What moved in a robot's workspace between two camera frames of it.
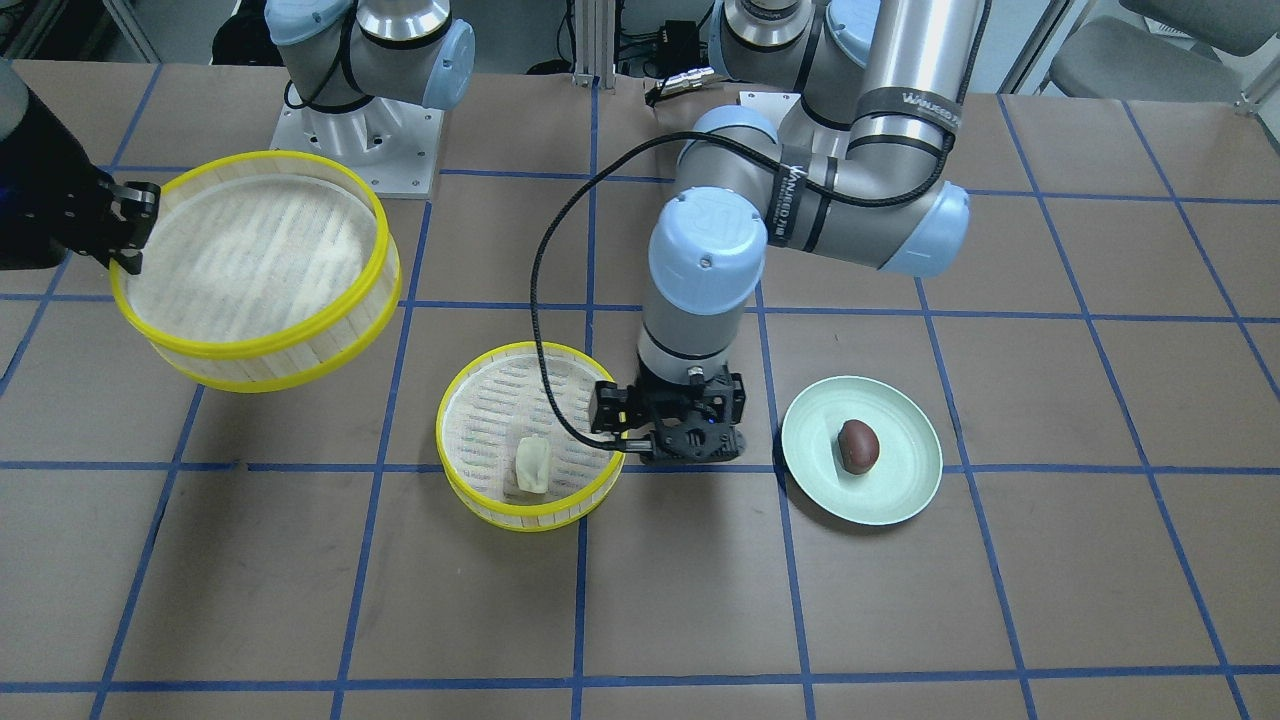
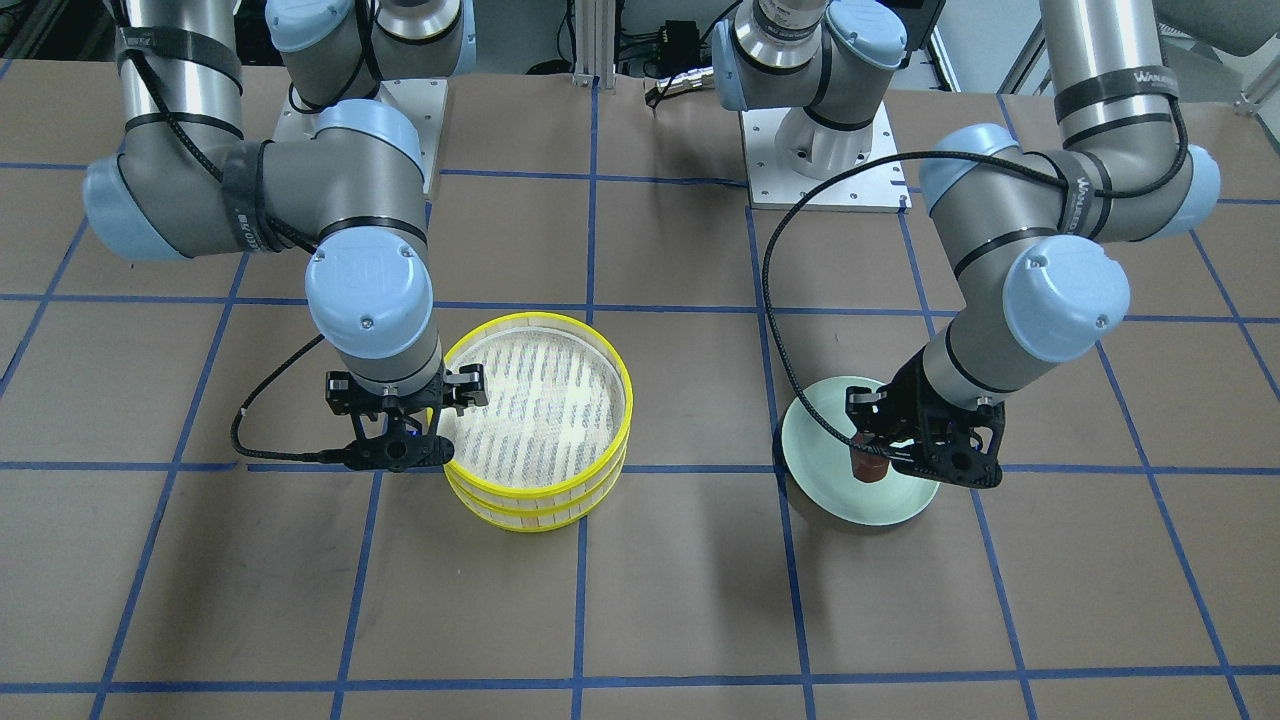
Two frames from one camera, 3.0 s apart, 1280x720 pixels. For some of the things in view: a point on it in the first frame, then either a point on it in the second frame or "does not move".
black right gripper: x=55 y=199 → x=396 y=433
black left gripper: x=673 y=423 → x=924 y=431
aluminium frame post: x=594 y=42 does not move
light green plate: x=910 y=457 does not move
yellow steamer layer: x=261 y=271 → x=560 y=404
